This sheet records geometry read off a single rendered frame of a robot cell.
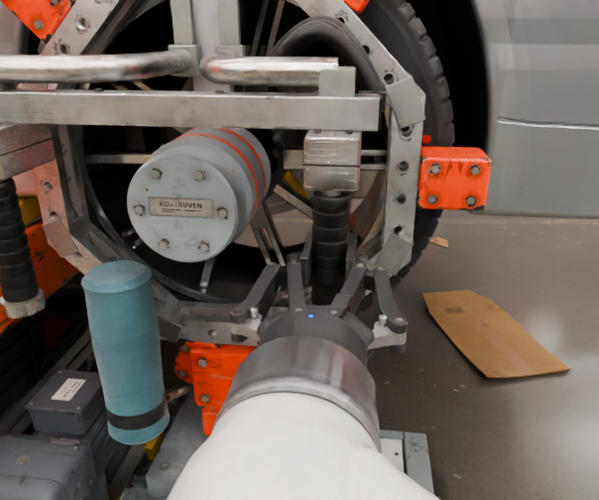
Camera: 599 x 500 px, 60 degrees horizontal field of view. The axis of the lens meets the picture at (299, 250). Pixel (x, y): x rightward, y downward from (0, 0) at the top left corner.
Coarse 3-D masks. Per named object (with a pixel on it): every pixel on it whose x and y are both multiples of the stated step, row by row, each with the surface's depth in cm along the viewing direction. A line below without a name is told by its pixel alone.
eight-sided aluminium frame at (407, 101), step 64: (128, 0) 67; (320, 0) 61; (384, 64) 62; (64, 128) 75; (64, 192) 75; (384, 192) 74; (64, 256) 79; (128, 256) 84; (384, 256) 72; (192, 320) 80
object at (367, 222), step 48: (144, 0) 71; (288, 0) 69; (144, 48) 87; (96, 144) 85; (144, 144) 103; (288, 144) 82; (96, 192) 84; (288, 192) 81; (192, 288) 89; (240, 288) 92
